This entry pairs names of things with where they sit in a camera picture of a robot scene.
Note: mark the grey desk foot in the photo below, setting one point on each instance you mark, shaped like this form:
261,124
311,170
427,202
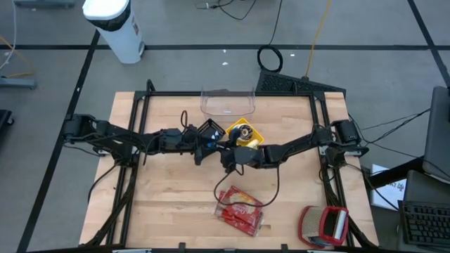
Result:
17,83

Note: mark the red framed metal grater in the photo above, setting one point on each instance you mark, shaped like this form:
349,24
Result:
313,221

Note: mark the grey monitor back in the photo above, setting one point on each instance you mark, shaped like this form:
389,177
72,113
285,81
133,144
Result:
437,140

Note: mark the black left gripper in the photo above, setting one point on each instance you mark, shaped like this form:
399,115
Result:
179,140

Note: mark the chocolate iced donut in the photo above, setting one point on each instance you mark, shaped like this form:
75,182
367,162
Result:
249,129

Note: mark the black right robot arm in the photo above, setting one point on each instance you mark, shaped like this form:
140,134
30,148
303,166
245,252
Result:
299,147

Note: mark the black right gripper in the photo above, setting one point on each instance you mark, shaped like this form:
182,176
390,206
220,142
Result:
249,157

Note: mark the white trash can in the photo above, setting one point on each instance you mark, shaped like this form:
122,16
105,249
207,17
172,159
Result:
116,35

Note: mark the black perforated panel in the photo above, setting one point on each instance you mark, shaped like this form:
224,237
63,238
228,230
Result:
281,84

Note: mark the yellow plastic basket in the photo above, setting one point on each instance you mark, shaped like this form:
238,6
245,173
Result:
259,137

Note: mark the blue iced donut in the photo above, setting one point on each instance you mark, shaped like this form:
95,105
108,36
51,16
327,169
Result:
212,144

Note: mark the black keyboard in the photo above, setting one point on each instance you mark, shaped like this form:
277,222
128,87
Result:
425,223

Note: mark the black plastic basket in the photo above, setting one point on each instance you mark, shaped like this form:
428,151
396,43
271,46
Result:
205,127

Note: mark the white paper sheet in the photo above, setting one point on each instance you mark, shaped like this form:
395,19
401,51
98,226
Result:
390,191

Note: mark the clear plastic bin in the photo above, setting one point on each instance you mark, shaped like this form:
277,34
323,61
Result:
228,105

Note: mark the red popcorn bag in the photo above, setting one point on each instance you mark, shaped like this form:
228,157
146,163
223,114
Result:
242,198
251,230
246,220

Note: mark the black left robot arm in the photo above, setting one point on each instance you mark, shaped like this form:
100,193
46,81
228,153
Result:
116,135

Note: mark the black table frame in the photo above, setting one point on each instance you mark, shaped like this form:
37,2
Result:
175,93

